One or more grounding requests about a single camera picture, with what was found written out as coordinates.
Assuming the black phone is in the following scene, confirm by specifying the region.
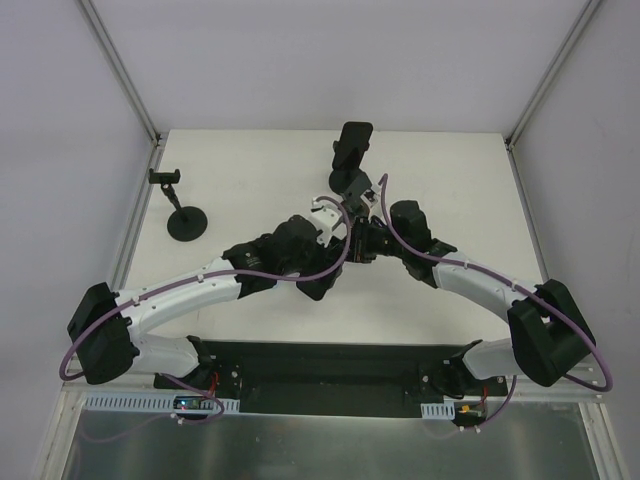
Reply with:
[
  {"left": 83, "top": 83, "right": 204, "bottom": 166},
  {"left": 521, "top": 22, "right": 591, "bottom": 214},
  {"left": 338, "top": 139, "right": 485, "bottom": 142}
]
[
  {"left": 332, "top": 121, "right": 373, "bottom": 171},
  {"left": 341, "top": 171, "right": 372, "bottom": 216}
]

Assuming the black round-base phone stand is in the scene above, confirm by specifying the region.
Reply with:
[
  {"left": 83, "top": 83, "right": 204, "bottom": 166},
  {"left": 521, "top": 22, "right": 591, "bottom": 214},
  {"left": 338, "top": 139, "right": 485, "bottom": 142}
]
[{"left": 148, "top": 168, "right": 208, "bottom": 242}]

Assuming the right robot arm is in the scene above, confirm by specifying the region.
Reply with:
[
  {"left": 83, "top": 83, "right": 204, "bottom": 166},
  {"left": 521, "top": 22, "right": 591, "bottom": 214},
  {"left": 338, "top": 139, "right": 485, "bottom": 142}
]
[{"left": 347, "top": 200, "right": 596, "bottom": 397}]

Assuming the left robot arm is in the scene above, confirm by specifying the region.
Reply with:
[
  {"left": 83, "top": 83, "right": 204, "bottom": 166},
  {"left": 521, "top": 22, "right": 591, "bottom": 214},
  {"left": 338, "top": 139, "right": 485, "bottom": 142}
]
[{"left": 59, "top": 212, "right": 351, "bottom": 389}]

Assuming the rear black phone stand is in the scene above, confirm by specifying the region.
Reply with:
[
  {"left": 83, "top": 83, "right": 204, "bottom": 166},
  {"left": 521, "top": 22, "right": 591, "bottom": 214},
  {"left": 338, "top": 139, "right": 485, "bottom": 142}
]
[{"left": 328, "top": 140, "right": 357, "bottom": 194}]

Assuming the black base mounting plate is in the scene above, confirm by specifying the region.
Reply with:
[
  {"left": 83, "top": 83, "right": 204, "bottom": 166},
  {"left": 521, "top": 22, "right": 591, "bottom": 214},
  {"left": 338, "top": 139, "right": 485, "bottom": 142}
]
[{"left": 182, "top": 340, "right": 508, "bottom": 418}]

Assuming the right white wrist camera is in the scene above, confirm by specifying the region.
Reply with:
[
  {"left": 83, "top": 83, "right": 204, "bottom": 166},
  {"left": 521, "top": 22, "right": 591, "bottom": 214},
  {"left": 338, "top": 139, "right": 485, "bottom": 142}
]
[{"left": 360, "top": 184, "right": 381, "bottom": 211}]

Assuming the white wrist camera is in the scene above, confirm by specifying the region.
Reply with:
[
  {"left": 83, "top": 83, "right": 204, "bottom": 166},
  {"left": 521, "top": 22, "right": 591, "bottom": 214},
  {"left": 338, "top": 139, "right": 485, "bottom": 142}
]
[
  {"left": 307, "top": 196, "right": 347, "bottom": 247},
  {"left": 360, "top": 184, "right": 381, "bottom": 211}
]

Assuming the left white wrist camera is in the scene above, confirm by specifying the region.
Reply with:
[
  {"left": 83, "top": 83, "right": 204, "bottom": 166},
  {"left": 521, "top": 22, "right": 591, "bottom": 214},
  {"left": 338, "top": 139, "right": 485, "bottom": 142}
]
[{"left": 307, "top": 196, "right": 347, "bottom": 247}]

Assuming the right white cable duct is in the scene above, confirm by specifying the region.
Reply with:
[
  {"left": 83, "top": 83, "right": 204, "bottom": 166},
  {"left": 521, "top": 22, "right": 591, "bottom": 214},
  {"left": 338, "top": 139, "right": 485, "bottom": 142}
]
[{"left": 420, "top": 401, "right": 456, "bottom": 421}]

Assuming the white cable duct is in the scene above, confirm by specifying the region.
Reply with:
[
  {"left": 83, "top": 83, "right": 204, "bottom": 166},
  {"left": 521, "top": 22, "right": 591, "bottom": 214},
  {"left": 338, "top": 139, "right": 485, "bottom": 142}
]
[
  {"left": 84, "top": 392, "right": 240, "bottom": 415},
  {"left": 420, "top": 401, "right": 456, "bottom": 421}
]

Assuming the left white cable duct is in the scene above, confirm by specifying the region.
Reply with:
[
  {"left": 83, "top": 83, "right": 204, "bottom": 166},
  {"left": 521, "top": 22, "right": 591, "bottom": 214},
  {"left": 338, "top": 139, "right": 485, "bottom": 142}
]
[{"left": 84, "top": 392, "right": 240, "bottom": 415}]

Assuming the right aluminium frame post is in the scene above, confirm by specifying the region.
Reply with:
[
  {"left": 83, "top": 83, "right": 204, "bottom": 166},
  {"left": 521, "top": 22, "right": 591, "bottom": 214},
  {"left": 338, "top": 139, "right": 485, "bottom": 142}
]
[{"left": 504, "top": 0, "right": 605, "bottom": 152}]

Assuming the aluminium frame post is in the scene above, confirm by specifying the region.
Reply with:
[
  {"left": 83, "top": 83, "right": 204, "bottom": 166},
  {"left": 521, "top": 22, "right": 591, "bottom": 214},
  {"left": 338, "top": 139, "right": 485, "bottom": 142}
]
[
  {"left": 504, "top": 0, "right": 605, "bottom": 152},
  {"left": 75, "top": 0, "right": 165, "bottom": 148}
]

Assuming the left aluminium frame post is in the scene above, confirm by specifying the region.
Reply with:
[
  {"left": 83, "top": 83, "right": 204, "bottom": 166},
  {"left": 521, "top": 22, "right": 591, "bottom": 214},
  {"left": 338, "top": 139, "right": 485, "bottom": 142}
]
[{"left": 75, "top": 0, "right": 165, "bottom": 148}]

